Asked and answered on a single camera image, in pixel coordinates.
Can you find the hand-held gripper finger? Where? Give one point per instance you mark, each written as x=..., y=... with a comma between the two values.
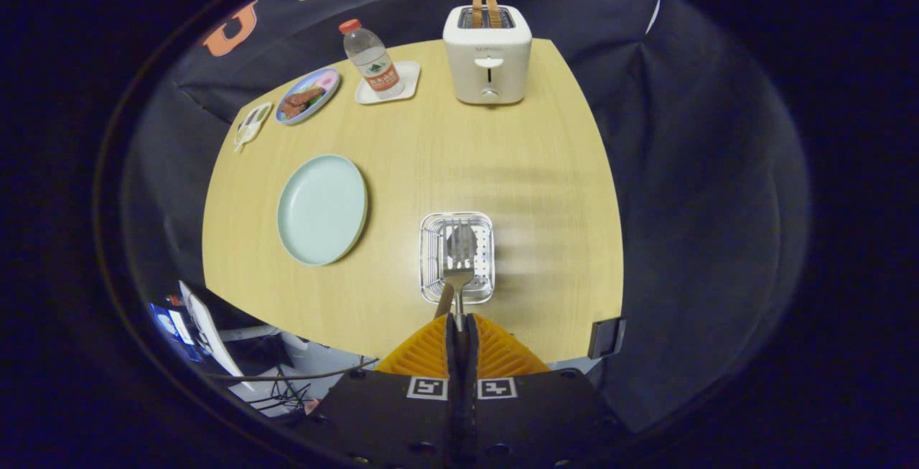
x=470, y=361
x=452, y=361

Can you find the square metal mesh basket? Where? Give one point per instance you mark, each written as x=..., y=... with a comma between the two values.
x=484, y=253

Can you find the light green plate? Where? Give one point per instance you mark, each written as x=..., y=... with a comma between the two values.
x=323, y=210

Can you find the white panel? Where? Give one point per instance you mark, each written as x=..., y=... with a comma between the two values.
x=208, y=332

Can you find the blue lit screen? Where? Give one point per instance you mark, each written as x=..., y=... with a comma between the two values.
x=169, y=325

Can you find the white square coaster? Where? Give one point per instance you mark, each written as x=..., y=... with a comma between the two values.
x=411, y=77

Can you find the black backdrop cloth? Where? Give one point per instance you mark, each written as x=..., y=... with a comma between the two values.
x=682, y=167

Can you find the white toaster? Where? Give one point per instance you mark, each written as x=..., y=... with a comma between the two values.
x=467, y=74

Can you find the brown meat slices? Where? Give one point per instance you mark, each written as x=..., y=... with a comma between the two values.
x=298, y=104

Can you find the colourful patterned plate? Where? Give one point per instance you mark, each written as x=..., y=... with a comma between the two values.
x=327, y=81

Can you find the clear water bottle red cap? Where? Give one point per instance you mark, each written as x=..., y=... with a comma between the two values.
x=373, y=63

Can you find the white divided sauce dish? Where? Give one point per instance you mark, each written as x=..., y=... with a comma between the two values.
x=253, y=124

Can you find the brown toast slice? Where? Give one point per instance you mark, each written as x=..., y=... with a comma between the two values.
x=477, y=11
x=493, y=13

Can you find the black table bracket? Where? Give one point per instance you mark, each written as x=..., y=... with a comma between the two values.
x=607, y=338

